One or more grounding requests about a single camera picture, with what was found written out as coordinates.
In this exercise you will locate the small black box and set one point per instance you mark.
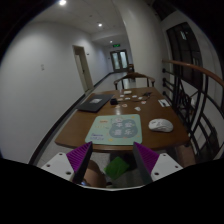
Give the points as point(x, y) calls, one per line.
point(113, 102)

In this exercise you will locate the white card on table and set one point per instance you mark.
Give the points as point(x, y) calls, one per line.
point(137, 108)

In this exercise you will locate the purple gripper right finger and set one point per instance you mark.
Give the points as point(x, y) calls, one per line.
point(146, 160)

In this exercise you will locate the brown round stool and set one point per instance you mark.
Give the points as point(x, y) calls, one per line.
point(93, 176)

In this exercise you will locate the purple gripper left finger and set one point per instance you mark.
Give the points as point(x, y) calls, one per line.
point(79, 159)

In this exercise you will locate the wooden handrail with metal railing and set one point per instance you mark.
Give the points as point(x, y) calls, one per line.
point(197, 96)

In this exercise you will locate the white side door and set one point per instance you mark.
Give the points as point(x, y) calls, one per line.
point(83, 68)

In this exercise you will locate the wooden armchair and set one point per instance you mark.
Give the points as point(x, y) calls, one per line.
point(134, 75)

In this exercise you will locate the double glass exit door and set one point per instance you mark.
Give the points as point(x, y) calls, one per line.
point(119, 60)

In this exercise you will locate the white computer mouse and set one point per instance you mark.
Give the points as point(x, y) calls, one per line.
point(160, 125)

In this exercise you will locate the light green mouse pad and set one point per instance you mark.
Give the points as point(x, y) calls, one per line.
point(115, 130)

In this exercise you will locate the black closed laptop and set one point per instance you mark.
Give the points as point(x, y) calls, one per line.
point(95, 103)

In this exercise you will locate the green exit sign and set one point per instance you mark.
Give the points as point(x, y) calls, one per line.
point(116, 45)

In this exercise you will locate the green object under table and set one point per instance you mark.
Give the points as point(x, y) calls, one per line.
point(116, 168)

